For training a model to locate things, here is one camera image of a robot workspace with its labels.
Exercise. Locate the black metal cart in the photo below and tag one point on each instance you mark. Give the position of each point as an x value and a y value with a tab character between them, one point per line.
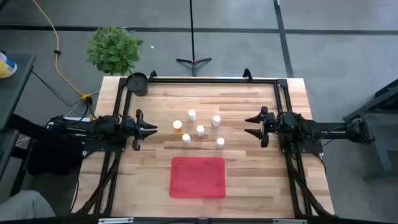
379	124

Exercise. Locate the black aluminium table frame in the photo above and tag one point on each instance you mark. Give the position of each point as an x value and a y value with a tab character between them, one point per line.
217	80

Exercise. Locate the black frame clamp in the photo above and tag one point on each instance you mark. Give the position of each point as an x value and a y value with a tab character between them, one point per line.
247	74
152	75

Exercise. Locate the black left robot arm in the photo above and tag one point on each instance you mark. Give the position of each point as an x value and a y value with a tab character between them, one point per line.
93	126

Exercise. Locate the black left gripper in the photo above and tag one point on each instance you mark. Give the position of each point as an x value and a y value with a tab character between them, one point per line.
133	128

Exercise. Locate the silver table clamp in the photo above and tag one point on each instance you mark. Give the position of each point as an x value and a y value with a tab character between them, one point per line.
115	220
289	221

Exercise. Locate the black bag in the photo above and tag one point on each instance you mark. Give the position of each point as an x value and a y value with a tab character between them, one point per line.
56	157

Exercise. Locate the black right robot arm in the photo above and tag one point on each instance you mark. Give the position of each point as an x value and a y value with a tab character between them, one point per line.
326	129

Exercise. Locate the orange pill bottle white cap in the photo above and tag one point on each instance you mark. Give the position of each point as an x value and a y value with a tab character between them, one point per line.
177	124

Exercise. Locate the green leafy plant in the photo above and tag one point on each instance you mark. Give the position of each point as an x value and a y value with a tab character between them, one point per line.
113	49

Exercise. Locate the black side table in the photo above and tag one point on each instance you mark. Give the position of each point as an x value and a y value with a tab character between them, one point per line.
14	90

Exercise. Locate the red translucent plastic basket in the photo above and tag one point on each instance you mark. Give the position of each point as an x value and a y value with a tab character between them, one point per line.
197	177

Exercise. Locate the black plant pot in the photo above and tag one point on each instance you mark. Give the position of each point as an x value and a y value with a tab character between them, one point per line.
137	84

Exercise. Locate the person's leg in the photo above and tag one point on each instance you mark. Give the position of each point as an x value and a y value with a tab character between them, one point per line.
25	208

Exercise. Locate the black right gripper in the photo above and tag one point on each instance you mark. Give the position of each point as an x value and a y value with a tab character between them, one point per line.
269	124

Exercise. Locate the black tripod stand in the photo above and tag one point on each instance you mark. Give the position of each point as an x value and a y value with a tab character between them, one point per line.
192	37

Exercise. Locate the yellow blue white bag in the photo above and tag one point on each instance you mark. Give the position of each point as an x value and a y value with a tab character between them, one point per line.
6	67

